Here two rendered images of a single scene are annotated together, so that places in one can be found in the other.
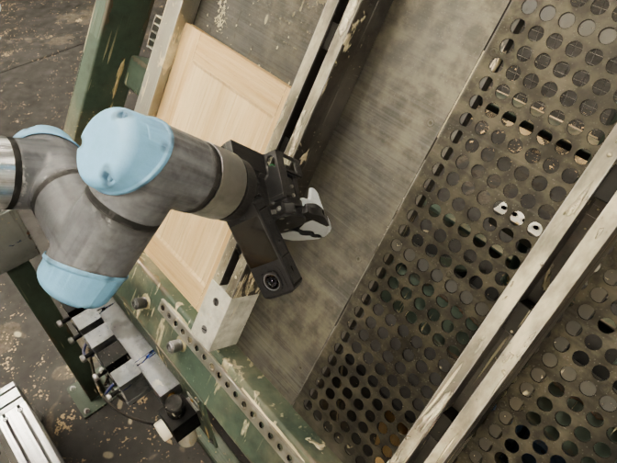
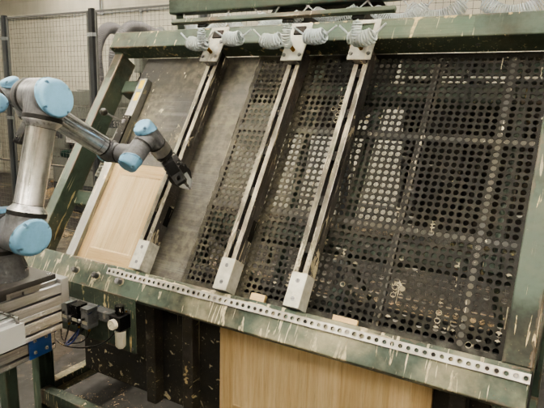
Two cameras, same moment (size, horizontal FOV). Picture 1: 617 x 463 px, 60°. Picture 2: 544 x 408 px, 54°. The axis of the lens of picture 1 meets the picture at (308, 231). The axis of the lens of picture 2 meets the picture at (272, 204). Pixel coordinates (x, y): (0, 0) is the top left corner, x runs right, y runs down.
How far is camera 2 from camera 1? 1.69 m
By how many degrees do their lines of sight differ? 39
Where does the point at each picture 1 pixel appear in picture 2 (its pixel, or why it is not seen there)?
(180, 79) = (113, 182)
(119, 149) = (147, 122)
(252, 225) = (171, 163)
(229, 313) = (148, 249)
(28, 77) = not seen: outside the picture
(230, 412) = (151, 293)
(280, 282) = (180, 176)
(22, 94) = not seen: outside the picture
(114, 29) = (74, 176)
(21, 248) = not seen: hidden behind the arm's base
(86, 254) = (135, 150)
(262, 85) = (155, 171)
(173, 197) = (155, 140)
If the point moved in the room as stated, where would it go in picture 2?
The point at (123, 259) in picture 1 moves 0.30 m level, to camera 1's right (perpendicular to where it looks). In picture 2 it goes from (143, 153) to (225, 153)
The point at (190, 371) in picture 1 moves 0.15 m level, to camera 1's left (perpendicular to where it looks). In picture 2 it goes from (127, 291) to (88, 294)
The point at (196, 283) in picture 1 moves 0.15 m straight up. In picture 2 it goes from (125, 257) to (125, 223)
